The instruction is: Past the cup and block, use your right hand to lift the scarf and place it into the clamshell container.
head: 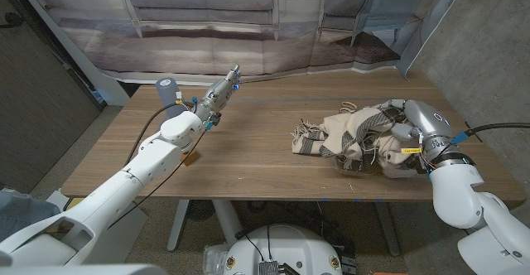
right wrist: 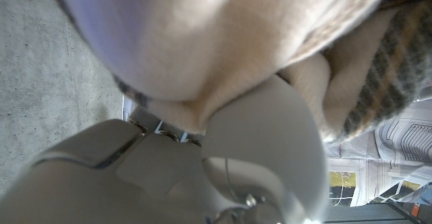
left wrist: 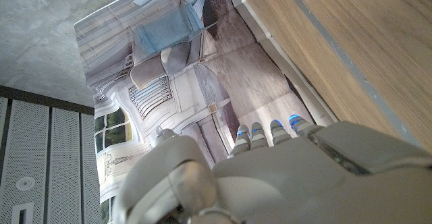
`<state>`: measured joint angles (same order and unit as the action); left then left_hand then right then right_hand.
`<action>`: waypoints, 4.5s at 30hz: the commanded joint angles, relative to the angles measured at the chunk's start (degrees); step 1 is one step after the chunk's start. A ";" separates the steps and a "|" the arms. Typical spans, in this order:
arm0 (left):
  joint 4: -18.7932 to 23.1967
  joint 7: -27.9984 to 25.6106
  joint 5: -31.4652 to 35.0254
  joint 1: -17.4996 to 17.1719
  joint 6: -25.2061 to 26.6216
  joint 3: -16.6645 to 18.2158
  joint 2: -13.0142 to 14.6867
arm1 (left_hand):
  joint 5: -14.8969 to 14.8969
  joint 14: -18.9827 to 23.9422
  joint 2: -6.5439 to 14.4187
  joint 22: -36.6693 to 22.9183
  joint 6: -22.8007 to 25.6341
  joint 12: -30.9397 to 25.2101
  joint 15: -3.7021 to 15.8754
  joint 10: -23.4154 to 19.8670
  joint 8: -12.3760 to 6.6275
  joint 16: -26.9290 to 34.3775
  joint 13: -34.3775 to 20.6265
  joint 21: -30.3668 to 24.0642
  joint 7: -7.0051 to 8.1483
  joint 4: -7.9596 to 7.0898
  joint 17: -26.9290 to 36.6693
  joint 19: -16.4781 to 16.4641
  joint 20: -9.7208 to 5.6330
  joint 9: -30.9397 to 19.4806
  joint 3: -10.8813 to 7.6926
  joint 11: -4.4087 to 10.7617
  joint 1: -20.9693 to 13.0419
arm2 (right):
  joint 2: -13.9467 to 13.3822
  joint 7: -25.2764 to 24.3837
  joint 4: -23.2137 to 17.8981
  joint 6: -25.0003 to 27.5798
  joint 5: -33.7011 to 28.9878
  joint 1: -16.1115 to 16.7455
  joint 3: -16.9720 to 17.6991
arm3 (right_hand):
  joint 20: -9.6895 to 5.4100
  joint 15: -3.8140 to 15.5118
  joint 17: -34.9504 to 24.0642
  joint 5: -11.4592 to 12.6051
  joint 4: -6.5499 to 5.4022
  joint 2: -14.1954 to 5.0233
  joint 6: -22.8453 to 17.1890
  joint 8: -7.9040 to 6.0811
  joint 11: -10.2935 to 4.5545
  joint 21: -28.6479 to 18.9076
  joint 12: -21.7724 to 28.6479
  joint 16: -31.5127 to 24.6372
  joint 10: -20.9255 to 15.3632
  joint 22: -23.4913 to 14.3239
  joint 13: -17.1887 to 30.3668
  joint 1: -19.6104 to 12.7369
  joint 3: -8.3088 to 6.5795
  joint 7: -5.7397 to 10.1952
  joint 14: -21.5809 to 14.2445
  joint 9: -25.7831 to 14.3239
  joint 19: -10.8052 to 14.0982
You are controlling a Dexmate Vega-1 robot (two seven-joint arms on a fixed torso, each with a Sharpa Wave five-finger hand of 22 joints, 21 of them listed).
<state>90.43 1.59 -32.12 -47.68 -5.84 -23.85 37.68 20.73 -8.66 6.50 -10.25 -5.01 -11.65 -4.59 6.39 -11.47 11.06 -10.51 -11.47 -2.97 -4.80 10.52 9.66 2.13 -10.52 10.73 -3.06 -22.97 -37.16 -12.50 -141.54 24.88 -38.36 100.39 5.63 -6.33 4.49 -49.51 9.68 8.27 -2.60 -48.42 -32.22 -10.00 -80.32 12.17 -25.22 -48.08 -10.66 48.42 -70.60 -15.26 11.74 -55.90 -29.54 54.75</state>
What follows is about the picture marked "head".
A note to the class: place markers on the white table leg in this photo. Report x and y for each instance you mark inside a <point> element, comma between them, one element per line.
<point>177,229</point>
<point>227,221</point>

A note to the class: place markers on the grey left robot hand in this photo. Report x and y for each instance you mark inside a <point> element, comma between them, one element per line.
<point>217,95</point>

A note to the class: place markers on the cream plaid fringed scarf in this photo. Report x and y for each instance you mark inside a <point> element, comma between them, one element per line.
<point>352,140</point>

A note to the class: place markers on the yellow floor object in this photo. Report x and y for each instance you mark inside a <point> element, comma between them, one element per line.
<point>72,204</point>

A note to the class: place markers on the printed sofa room backdrop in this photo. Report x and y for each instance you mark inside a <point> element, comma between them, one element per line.
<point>198,47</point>

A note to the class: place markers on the small wooden block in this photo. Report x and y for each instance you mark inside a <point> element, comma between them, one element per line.
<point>191,157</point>

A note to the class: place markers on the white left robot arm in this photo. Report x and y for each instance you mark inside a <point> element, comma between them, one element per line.
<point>112,200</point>

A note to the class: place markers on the grey cylindrical cup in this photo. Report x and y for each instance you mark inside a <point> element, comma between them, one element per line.
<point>167,93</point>

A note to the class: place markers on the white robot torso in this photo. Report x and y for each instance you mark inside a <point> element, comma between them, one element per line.
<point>281,250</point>

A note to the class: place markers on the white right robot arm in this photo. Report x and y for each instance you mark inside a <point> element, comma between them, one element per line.
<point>476,213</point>

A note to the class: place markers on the grey table leg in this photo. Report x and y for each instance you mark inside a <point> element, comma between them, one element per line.
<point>388,229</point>

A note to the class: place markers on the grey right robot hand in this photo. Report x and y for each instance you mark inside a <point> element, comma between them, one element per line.
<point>426,123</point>

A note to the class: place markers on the person in blue jeans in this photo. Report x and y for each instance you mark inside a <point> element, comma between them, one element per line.
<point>22,213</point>

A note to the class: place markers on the clear plastic packaging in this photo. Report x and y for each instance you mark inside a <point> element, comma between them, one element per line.
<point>213,258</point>

